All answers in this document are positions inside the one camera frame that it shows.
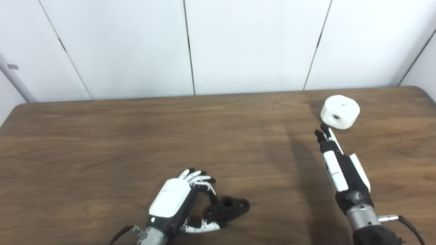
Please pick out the white and black right hand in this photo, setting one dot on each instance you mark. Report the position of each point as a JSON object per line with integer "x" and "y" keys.
{"x": 351, "y": 180}

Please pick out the white and black left hand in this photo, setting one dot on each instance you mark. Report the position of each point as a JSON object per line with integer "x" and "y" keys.
{"x": 170, "y": 199}

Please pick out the black flanged holder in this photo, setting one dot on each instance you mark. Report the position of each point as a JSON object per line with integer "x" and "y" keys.
{"x": 226, "y": 208}

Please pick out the round white piece with holes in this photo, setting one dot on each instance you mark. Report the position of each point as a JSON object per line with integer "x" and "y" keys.
{"x": 345, "y": 109}

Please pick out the grey wall corner strip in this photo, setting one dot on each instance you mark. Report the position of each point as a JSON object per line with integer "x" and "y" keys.
{"x": 17, "y": 81}

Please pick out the small grey wall tag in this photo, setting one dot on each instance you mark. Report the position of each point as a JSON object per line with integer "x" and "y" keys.
{"x": 13, "y": 66}

